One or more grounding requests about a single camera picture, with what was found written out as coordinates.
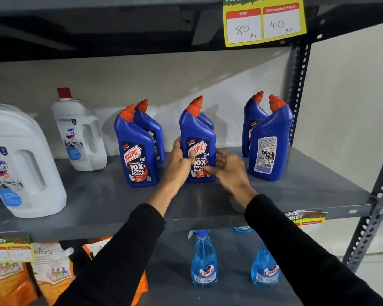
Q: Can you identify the perforated grey metal upright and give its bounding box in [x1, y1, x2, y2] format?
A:
[284, 44, 312, 147]
[342, 135, 383, 273]

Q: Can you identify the yellow price tag sign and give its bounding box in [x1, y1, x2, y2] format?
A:
[222, 0, 307, 48]

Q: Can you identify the person's right hand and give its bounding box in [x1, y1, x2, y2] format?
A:
[204, 149, 253, 193]

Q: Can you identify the person's right forearm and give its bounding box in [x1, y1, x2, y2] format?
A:
[225, 182, 383, 306]

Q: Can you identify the person's left hand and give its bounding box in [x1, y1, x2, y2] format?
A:
[161, 136, 197, 192]

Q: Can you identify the small white cleaner jug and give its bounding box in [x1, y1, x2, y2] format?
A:
[51, 87, 108, 172]

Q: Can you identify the person's left forearm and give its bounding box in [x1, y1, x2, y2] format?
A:
[53, 184, 180, 306]

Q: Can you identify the yellow shelf edge label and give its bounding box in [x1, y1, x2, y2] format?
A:
[284, 210, 328, 227]
[0, 235, 36, 264]

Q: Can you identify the large white cleaner jug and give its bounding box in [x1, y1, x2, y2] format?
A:
[0, 91, 67, 219]

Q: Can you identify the orange refill pouch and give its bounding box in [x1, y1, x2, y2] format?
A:
[82, 237, 149, 306]
[30, 242, 76, 306]
[0, 263, 39, 306]

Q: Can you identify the blue toilet cleaner bottle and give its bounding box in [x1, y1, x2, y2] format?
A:
[179, 95, 217, 184]
[133, 99, 166, 164]
[248, 94, 294, 182]
[242, 91, 269, 158]
[114, 104, 160, 188]
[197, 111, 215, 131]

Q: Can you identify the grey metal shelf board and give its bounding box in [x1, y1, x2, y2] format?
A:
[0, 146, 376, 244]
[0, 0, 383, 63]
[137, 229, 304, 306]

